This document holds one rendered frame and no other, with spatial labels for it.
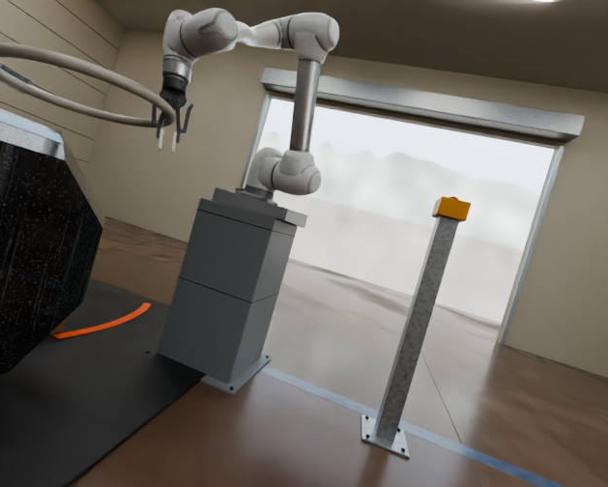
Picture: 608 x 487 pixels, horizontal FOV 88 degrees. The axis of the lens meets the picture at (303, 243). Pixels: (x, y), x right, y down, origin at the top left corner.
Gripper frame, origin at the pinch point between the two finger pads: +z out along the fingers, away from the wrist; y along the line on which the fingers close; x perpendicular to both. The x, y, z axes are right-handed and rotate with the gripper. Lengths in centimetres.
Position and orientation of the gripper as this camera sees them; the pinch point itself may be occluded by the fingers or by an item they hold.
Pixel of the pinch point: (167, 141)
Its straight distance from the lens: 119.4
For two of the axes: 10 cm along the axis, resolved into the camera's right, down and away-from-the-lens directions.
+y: -9.3, -1.3, -3.6
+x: 3.5, 0.8, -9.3
